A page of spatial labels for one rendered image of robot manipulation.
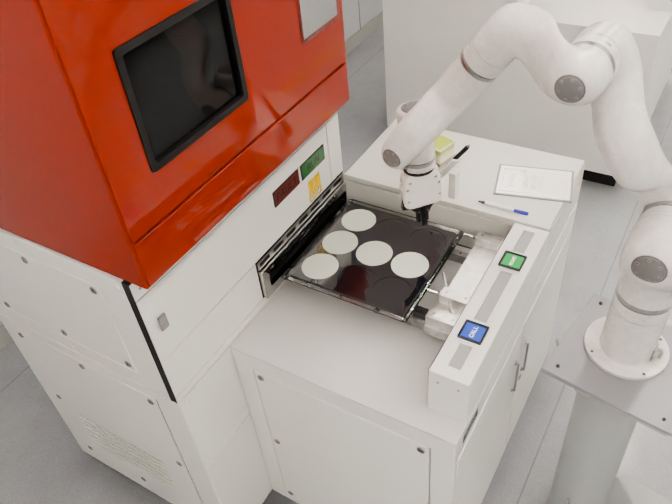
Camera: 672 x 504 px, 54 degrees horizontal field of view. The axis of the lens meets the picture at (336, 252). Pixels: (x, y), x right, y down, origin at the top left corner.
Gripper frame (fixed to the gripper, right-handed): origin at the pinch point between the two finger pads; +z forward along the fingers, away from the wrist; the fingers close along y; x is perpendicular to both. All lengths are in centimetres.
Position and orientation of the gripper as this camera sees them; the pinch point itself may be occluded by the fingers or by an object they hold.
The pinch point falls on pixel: (422, 216)
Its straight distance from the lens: 171.8
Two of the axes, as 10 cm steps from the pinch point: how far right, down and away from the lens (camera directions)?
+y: 9.5, -2.9, 1.3
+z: 1.4, 7.6, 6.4
